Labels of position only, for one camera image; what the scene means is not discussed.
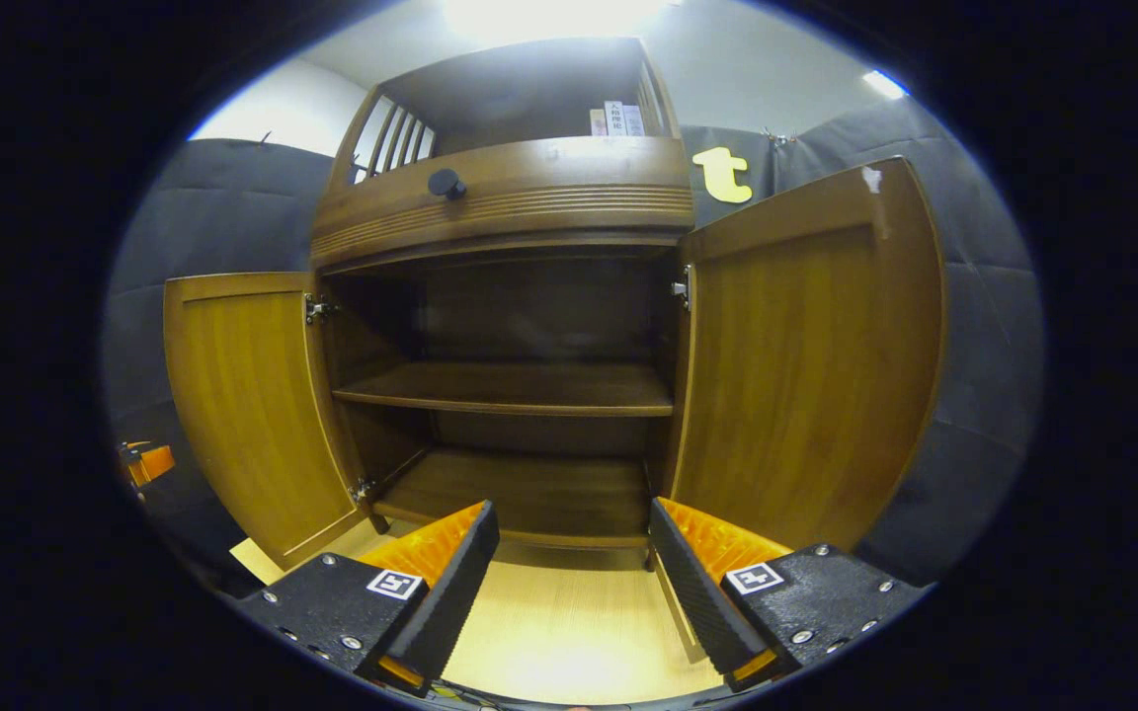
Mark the wooden cabinet door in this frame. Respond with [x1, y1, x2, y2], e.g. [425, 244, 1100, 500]
[162, 272, 367, 572]
[668, 156, 947, 554]

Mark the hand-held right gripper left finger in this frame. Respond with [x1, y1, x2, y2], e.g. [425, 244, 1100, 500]
[233, 500, 501, 699]

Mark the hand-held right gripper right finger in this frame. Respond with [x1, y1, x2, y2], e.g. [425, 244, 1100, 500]
[648, 497, 931, 692]

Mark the wooden cabinet inner shelf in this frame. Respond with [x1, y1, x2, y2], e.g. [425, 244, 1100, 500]
[332, 360, 676, 418]

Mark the black backdrop cloth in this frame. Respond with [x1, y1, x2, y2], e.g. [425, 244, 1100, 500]
[103, 96, 1046, 589]

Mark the large ceiling light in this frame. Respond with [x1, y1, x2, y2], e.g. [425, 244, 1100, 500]
[441, 0, 674, 45]

